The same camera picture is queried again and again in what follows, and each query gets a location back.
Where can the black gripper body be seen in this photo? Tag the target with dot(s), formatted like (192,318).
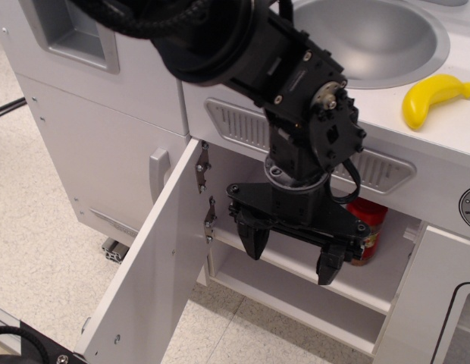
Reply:
(313,217)

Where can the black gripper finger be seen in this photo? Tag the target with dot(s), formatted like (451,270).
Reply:
(253,232)
(329,263)

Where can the white cabinet door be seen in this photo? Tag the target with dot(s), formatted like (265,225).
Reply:
(139,312)

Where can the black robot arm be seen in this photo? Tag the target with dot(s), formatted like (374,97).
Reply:
(313,123)

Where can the white toy kitchen cabinet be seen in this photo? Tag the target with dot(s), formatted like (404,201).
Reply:
(100,130)

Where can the lower metal door hinge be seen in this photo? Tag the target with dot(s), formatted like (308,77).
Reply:
(210,219)

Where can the metal door hinge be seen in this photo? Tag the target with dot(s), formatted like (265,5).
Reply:
(210,219)
(202,166)

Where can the upper metal door hinge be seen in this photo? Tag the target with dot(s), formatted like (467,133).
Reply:
(202,166)

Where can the grey vent panel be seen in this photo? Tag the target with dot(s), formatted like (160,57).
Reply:
(378,172)

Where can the white oven door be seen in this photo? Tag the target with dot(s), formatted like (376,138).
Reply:
(424,275)

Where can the grey fridge logo badge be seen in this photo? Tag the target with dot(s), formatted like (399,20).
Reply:
(124,228)

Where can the aluminium extrusion foot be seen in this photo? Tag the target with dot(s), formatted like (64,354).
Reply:
(114,250)

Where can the yellow toy banana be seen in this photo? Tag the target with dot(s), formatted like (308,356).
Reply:
(433,90)

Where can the grey round sink bowl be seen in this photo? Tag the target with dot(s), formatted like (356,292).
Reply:
(380,44)

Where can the grey recessed dispenser panel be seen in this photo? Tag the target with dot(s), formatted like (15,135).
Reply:
(62,29)

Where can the grey fridge door handle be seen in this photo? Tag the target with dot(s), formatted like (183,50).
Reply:
(159,165)

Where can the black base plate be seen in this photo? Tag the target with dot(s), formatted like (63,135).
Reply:
(36,348)

